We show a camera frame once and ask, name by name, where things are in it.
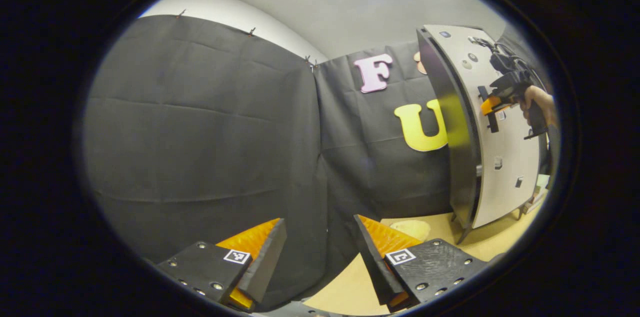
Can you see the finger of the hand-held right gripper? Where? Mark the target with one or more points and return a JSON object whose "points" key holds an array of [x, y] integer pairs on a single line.
{"points": [[491, 104]]}

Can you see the light grey cabinet door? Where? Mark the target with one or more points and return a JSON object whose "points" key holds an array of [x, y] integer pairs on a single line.
{"points": [[505, 182]]}

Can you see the black backdrop cloth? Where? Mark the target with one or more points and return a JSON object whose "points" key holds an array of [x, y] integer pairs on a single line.
{"points": [[200, 132]]}

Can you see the pale yellow round bread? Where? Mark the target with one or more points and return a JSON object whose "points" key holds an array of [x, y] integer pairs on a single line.
{"points": [[411, 230]]}

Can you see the dark grey cabinet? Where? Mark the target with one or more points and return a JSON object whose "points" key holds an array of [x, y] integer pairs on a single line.
{"points": [[452, 182]]}

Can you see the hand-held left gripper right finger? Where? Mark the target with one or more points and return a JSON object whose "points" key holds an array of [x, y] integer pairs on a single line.
{"points": [[372, 262]]}

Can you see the small metal cloth clip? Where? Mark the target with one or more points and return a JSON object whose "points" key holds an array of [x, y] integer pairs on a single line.
{"points": [[251, 32], [311, 62]]}

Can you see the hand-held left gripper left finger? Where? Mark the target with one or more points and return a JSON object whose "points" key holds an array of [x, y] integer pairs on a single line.
{"points": [[267, 262]]}

